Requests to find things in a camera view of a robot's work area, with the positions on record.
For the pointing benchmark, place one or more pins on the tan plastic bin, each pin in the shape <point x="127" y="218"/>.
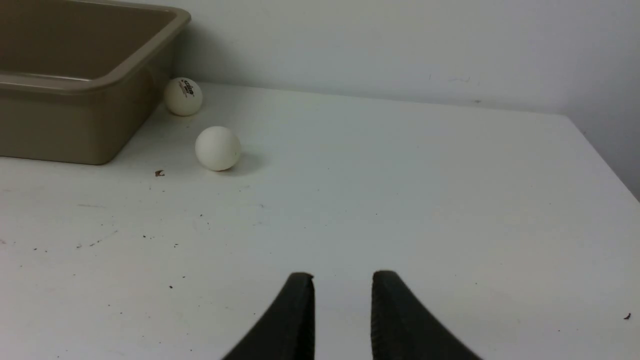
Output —
<point x="78" y="78"/>

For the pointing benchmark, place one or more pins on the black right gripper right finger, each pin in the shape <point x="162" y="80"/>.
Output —
<point x="402" y="328"/>

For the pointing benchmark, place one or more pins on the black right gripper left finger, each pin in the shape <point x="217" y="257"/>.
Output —
<point x="286" y="330"/>

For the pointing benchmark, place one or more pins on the plain white ping-pong ball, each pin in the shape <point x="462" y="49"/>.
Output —
<point x="217" y="148"/>

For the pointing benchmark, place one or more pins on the white ping-pong ball with logo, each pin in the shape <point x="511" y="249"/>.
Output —
<point x="182" y="97"/>

